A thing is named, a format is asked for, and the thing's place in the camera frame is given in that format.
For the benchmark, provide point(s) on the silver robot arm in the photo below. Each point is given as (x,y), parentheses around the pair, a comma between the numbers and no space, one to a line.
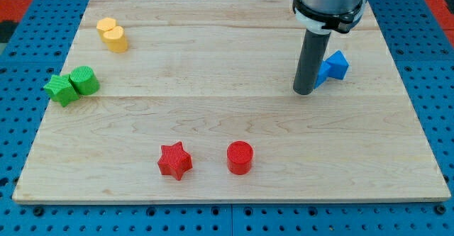
(324,16)

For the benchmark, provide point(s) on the red star block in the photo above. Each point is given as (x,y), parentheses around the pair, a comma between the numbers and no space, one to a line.
(174,161)

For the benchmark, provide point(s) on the green star block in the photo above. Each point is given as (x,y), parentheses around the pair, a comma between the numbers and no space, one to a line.
(60,90)

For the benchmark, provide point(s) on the light wooden board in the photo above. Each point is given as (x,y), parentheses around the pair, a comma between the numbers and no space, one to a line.
(211,72)

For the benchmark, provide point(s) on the red cylinder block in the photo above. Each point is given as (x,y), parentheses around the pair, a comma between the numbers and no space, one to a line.
(239,157)

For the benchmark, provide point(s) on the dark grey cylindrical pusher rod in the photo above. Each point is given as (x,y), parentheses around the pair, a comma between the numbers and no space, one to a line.
(310,59)

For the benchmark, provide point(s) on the blue triangle block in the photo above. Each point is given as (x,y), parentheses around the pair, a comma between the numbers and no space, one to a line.
(338,65)

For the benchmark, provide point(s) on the yellow heart block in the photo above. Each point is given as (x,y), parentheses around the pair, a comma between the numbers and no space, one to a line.
(115,40)

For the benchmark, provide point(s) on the green cylinder block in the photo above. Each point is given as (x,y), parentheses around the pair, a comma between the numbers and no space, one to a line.
(84,80)

